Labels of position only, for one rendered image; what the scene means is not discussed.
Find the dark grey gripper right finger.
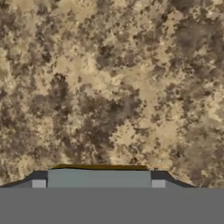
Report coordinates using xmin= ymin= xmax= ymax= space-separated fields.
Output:
xmin=150 ymin=170 xmax=197 ymax=189

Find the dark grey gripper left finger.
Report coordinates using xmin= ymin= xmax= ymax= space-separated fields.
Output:
xmin=0 ymin=170 xmax=49 ymax=189

